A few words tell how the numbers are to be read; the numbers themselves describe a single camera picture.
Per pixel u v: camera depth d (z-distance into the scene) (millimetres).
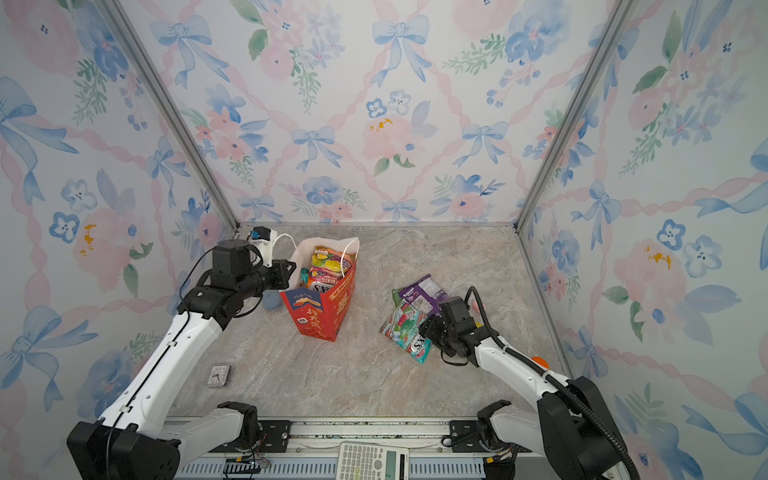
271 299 663
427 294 973
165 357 445
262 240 660
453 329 671
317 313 790
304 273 836
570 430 405
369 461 702
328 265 835
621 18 691
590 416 386
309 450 732
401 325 900
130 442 370
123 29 706
